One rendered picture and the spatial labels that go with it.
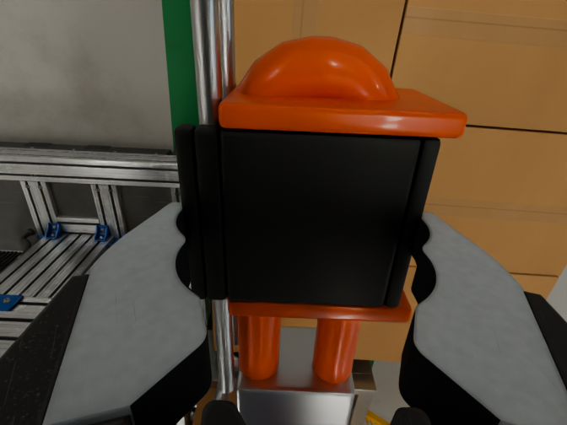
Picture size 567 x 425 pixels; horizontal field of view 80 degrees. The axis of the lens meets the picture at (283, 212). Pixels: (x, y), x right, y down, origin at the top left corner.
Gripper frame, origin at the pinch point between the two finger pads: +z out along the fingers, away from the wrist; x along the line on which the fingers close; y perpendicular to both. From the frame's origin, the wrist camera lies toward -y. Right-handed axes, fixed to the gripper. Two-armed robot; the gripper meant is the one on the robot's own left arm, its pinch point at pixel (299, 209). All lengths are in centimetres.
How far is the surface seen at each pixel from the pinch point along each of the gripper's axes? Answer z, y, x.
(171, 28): 121, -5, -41
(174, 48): 121, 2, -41
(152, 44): 121, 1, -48
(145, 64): 121, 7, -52
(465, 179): 67, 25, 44
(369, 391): 60, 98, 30
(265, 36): 66, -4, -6
